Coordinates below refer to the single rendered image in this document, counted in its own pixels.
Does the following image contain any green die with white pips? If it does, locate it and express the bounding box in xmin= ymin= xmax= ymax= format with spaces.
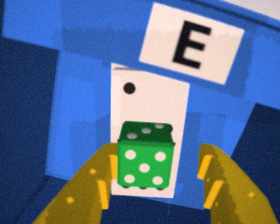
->
xmin=117 ymin=121 xmax=175 ymax=189

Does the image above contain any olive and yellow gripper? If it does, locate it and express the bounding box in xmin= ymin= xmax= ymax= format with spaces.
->
xmin=32 ymin=142 xmax=278 ymax=224

